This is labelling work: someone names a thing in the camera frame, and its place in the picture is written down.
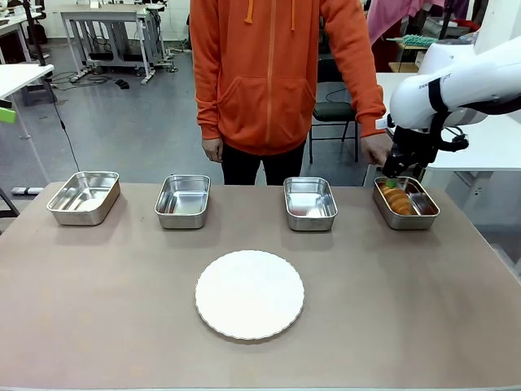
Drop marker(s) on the grey metal workbench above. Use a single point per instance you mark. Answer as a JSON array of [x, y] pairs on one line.
[[106, 16]]

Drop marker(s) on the plain steel container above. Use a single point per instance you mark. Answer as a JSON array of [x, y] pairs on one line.
[[83, 197], [183, 199], [310, 201]]

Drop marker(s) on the green bristle brush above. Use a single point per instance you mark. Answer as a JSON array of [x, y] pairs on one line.
[[409, 40]]

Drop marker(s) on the white scalloped plate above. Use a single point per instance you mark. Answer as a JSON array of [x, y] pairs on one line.
[[249, 295]]

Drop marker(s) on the black trousers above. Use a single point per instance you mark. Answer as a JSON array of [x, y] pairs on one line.
[[262, 167]]

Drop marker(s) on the golden croissant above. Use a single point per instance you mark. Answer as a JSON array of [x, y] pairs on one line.
[[397, 199]]

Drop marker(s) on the black foot pedal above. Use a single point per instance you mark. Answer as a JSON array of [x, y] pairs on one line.
[[122, 84]]

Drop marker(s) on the person in orange hoodie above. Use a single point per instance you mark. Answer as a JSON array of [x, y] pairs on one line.
[[260, 81]]

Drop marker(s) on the white power strip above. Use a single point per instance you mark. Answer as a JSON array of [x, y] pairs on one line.
[[26, 190]]

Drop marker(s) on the pink hanging cloth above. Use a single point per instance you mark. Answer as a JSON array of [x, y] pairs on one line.
[[390, 18]]

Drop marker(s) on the green flat panel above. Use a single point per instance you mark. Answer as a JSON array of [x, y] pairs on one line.
[[7, 115]]

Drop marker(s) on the white side table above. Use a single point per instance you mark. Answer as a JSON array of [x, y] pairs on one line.
[[20, 77]]

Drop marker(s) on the black stand pole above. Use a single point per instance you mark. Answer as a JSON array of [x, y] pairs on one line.
[[445, 18], [34, 32]]

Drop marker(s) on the black folding chair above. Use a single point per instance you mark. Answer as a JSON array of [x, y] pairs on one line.
[[334, 110]]

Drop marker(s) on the divided steel container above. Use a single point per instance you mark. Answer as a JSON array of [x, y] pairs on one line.
[[423, 203]]

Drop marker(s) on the person's right hand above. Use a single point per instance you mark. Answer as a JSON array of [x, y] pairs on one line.
[[213, 150]]

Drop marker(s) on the long white table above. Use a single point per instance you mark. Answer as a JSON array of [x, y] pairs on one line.
[[488, 142]]

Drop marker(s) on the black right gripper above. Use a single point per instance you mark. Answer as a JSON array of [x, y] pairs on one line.
[[409, 148]]

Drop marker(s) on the person's left hand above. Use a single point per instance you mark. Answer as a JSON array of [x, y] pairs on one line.
[[375, 150]]

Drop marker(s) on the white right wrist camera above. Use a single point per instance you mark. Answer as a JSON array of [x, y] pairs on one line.
[[382, 123]]

